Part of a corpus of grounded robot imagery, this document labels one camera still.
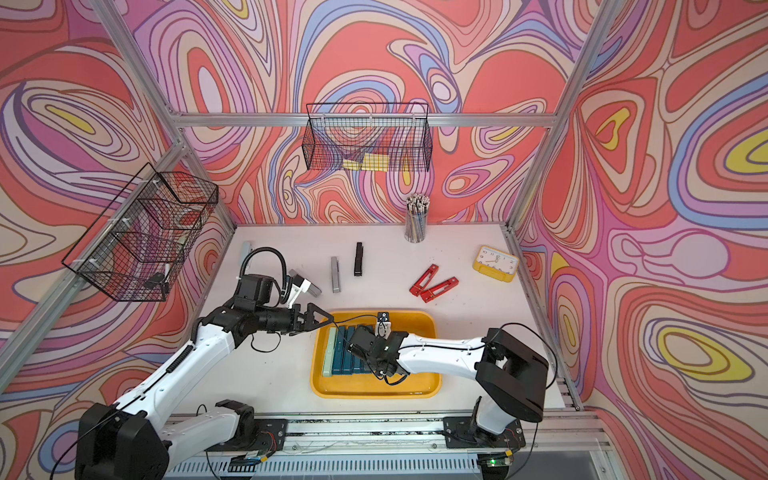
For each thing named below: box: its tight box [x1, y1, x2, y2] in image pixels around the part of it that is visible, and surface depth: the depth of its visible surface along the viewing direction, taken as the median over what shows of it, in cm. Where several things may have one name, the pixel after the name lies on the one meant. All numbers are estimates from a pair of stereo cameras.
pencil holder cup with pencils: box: [404, 193, 431, 244], surface depth 109 cm
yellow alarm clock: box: [472, 245, 520, 283], surface depth 107 cm
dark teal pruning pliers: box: [332, 326, 344, 375], surface depth 86 cm
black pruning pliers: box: [354, 242, 364, 277], surface depth 107 cm
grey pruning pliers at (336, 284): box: [331, 256, 341, 293], surface depth 103 cm
